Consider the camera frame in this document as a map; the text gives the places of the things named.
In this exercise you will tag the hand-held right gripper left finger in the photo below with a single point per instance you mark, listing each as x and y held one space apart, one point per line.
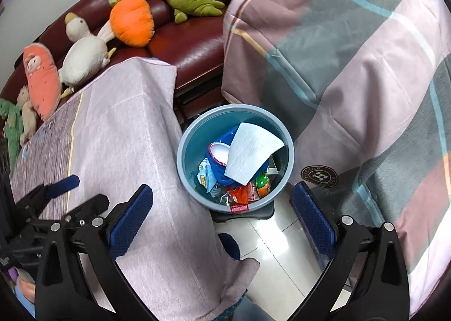
132 217

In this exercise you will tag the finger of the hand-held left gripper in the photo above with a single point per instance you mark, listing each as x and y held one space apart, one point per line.
88 208
63 185

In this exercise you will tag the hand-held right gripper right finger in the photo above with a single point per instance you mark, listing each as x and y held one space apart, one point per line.
313 219

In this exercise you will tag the white green medicine box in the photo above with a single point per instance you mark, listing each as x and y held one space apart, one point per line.
272 166

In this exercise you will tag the red snack wrapper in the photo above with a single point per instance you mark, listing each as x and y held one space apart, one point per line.
239 207

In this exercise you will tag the teal plastic bin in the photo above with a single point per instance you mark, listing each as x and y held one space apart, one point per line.
190 166

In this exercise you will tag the orange snack packet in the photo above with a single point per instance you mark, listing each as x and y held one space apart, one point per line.
239 194

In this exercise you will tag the torn light blue packet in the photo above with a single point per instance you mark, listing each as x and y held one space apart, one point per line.
208 174

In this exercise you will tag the white paper sheet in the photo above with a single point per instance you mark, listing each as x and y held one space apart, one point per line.
250 152

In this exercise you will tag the pink paper cup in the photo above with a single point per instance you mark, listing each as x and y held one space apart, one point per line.
220 154

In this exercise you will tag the black stool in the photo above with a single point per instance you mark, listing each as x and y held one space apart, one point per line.
260 215

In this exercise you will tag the light green dinosaur plush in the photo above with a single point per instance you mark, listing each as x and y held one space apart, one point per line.
10 130

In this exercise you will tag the beige plush doll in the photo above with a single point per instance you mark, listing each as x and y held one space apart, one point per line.
27 113

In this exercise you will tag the dark blue stool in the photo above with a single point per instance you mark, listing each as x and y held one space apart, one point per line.
230 247

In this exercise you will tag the pink carrot plush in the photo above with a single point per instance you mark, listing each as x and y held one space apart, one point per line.
42 85

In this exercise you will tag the person's jeans leg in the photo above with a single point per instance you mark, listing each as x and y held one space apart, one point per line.
248 308

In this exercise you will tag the white duck plush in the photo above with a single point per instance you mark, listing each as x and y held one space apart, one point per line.
84 58

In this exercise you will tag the plaid pink grey blanket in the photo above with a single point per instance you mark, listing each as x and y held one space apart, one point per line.
352 78

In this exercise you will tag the orange carrot rabbit plush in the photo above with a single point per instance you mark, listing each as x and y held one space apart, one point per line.
132 21

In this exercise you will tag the dark red leather sofa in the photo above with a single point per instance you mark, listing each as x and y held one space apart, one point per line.
190 42

